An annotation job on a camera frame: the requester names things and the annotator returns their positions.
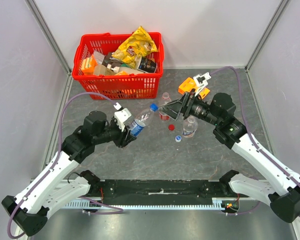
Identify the beige pump bottle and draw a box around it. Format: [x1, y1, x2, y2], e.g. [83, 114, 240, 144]
[93, 64, 144, 76]

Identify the red bottle cap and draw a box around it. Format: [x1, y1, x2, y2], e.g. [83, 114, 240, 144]
[168, 124, 175, 131]

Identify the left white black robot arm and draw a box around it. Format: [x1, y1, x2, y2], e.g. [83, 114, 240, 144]
[1, 108, 136, 237]

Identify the red plastic shopping basket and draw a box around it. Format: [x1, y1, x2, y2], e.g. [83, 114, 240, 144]
[72, 32, 165, 99]

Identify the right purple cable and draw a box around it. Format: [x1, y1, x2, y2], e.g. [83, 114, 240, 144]
[209, 65, 300, 224]

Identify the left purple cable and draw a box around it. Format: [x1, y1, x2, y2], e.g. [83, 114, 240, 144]
[6, 91, 124, 238]

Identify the black instant noodle cup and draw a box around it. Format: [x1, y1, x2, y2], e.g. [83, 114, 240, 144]
[135, 56, 158, 74]

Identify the clear bottle red label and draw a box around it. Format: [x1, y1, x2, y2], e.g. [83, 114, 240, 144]
[158, 91, 173, 122]

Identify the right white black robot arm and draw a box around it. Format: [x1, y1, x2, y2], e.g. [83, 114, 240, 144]
[159, 92, 300, 223]

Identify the brown snack packet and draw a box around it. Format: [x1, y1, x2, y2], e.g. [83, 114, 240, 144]
[102, 52, 123, 68]

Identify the small bottle white cap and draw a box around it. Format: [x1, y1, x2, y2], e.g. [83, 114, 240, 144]
[182, 115, 198, 138]

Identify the orange yellow sponge pack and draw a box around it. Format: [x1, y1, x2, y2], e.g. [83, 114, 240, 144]
[80, 55, 98, 76]

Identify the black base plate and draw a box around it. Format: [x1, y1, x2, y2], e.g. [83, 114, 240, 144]
[85, 179, 237, 205]

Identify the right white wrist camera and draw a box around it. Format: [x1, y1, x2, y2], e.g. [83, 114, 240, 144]
[193, 72, 211, 96]

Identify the yellow chips bag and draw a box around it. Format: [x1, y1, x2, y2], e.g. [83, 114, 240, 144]
[111, 26, 158, 69]

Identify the purple cable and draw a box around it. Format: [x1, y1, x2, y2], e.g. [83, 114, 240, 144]
[6, 91, 124, 238]
[209, 65, 300, 224]

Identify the orange cardboard box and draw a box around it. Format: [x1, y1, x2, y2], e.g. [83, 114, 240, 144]
[178, 77, 210, 99]

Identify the white slotted cable duct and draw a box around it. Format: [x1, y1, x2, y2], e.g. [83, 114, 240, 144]
[62, 198, 235, 212]

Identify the clear bottle blue label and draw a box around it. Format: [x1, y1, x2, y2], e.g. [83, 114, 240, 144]
[129, 107, 156, 137]

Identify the clear plastic packet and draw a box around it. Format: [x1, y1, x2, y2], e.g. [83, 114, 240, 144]
[93, 50, 105, 65]

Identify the white blue bottle cap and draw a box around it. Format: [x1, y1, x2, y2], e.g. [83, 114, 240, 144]
[175, 135, 182, 143]

